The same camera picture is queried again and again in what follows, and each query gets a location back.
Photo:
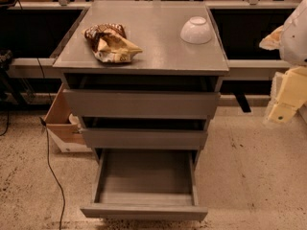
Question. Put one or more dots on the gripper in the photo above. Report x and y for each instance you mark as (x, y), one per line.
(295, 38)

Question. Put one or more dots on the grey bottom drawer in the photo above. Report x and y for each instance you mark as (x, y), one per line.
(148, 184)

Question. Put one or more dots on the grey drawer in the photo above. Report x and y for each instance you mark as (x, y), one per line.
(134, 104)
(148, 139)
(148, 184)

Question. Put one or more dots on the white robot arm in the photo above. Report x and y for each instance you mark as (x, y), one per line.
(293, 40)

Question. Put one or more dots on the grey drawer cabinet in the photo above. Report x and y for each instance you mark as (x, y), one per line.
(167, 63)

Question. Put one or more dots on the grey top drawer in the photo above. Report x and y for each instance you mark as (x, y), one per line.
(134, 104)

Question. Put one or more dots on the grey middle drawer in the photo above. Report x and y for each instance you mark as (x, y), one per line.
(148, 139)

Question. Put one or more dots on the upturned white bowl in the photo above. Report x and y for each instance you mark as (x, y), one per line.
(196, 31)

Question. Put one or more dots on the crumpled brown snack bag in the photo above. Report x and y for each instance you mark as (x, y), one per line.
(109, 43)

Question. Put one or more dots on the open wooden box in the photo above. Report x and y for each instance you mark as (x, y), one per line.
(63, 128)

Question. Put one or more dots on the black bracket under rail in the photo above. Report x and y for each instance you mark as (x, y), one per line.
(243, 102)

